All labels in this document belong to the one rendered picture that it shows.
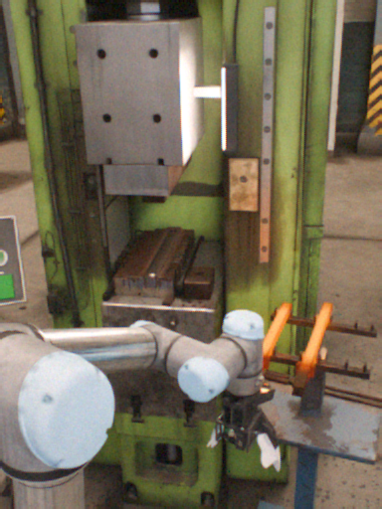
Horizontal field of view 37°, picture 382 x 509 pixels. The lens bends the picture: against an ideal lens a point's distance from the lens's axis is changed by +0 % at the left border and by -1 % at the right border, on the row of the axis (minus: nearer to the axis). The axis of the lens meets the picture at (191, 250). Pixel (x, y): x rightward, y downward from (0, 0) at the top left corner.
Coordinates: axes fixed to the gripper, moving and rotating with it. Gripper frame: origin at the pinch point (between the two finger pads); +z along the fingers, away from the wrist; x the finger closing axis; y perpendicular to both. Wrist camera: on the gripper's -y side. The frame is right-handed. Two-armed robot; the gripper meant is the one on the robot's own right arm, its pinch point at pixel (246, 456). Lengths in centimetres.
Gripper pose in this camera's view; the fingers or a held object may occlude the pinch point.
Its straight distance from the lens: 130.2
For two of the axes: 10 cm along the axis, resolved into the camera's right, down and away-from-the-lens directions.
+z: 0.3, 9.1, 4.1
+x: 8.8, 1.7, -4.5
